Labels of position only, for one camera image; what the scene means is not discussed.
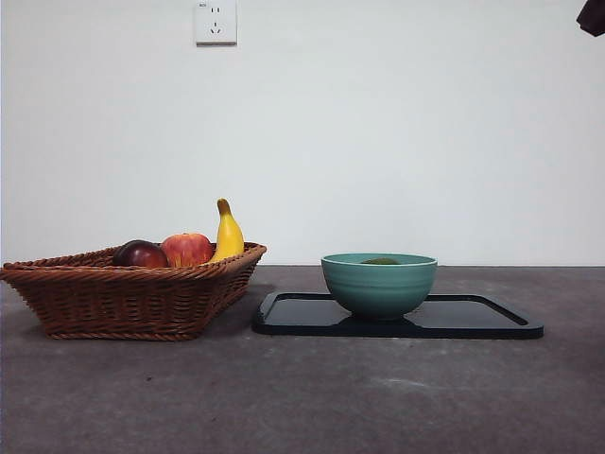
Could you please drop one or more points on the brown woven wicker basket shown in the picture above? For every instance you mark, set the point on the brown woven wicker basket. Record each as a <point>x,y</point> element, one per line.
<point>118,302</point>

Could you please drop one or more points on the white wall power outlet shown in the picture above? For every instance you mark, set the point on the white wall power outlet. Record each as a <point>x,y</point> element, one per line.
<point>216,23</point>

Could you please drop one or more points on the red and yellow apple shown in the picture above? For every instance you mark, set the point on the red and yellow apple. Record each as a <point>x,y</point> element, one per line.
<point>186,250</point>

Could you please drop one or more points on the yellow banana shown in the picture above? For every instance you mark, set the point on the yellow banana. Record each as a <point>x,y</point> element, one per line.
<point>229,232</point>

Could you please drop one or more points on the black rectangular tray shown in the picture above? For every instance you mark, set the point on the black rectangular tray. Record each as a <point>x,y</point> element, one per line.
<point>472,317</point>

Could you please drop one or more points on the teal ceramic bowl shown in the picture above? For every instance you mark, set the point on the teal ceramic bowl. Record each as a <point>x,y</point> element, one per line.
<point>378,288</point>

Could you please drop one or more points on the green avocado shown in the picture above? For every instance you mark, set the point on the green avocado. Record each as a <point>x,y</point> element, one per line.
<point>379,260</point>

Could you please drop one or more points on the dark red plum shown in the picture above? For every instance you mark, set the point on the dark red plum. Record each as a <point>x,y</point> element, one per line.
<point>142,257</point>

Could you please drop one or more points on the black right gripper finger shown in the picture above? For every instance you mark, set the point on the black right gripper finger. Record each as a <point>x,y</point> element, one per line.
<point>594,16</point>

